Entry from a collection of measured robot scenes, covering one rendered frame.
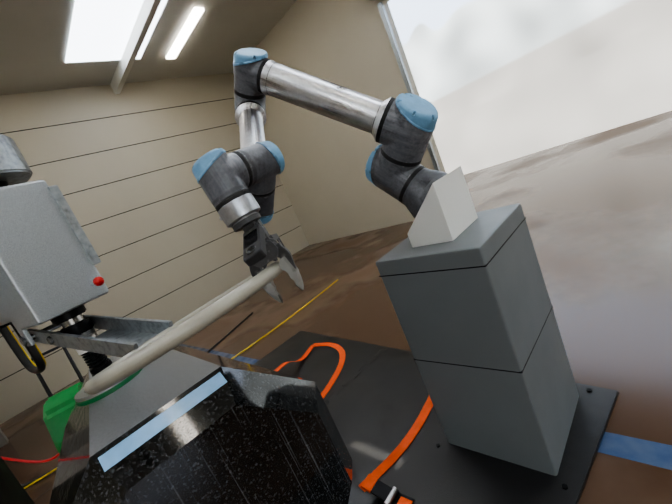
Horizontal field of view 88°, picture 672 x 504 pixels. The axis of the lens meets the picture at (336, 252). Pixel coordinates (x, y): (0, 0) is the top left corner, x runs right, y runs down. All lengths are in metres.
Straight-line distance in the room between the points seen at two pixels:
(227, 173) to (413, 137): 0.62
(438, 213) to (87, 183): 6.00
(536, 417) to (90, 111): 6.88
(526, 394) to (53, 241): 1.57
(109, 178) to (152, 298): 2.04
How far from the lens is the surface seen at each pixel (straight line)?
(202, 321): 0.67
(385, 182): 1.28
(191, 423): 1.04
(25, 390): 6.44
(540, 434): 1.42
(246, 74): 1.39
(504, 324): 1.17
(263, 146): 0.91
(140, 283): 6.51
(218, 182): 0.83
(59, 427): 3.09
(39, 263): 1.40
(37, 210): 1.45
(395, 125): 1.19
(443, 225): 1.18
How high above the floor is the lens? 1.18
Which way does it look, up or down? 11 degrees down
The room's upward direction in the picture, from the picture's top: 23 degrees counter-clockwise
